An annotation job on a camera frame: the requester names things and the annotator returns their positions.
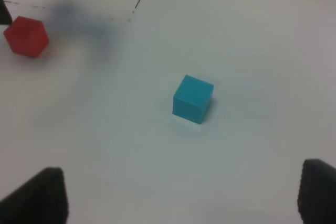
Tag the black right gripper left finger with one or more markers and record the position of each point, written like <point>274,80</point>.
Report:
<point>42,199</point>

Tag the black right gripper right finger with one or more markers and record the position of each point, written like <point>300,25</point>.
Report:
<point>316,196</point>

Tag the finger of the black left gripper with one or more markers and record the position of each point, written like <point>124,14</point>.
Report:
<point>5,17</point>

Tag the red cube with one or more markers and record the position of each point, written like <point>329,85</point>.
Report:
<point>26,37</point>

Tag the blue cube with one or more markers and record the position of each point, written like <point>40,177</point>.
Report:
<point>192,98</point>

